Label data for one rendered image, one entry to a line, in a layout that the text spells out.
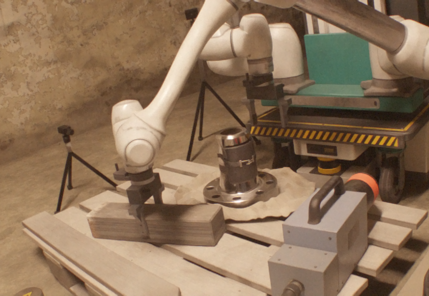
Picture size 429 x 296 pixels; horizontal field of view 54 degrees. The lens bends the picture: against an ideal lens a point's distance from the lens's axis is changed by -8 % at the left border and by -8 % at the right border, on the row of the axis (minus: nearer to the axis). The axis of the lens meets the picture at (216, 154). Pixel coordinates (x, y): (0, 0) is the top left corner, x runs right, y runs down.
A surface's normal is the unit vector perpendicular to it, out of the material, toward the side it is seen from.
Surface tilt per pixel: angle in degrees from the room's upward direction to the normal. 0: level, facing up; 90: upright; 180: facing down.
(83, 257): 0
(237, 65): 111
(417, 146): 90
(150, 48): 89
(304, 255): 0
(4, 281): 0
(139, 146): 100
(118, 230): 90
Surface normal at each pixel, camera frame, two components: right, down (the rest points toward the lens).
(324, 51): -0.64, 0.35
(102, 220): -0.35, 0.36
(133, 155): 0.25, 0.37
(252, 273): -0.16, -0.93
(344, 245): 0.80, 0.07
